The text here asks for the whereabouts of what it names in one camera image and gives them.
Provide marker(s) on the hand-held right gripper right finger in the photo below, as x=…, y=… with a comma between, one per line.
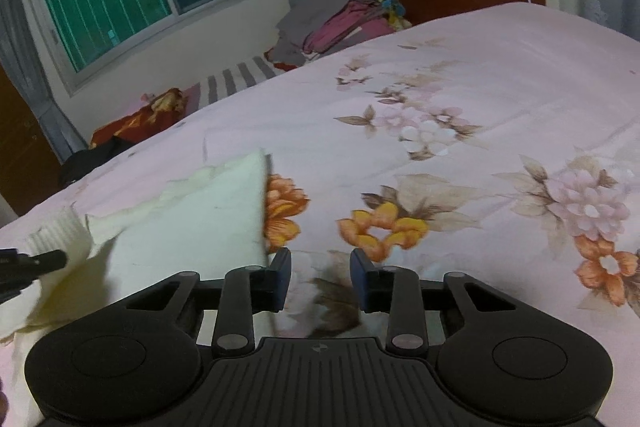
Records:
x=358, y=274

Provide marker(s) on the grey striped cloth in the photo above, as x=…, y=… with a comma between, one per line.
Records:
x=235, y=79

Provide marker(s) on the red and yellow cloth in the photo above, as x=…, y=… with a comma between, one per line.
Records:
x=145, y=119

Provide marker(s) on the cream knit garment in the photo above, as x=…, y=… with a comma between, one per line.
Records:
x=190, y=232

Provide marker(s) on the pile of folded clothes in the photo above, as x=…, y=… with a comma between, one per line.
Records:
x=340, y=19

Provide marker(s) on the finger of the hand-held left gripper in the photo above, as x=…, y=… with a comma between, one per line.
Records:
x=44, y=260

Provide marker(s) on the pink floral bedsheet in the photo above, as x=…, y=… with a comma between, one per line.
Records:
x=450, y=147

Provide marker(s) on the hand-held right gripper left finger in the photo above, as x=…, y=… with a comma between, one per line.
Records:
x=281, y=274

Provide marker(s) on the brown wooden wardrobe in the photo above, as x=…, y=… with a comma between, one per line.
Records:
x=22, y=147

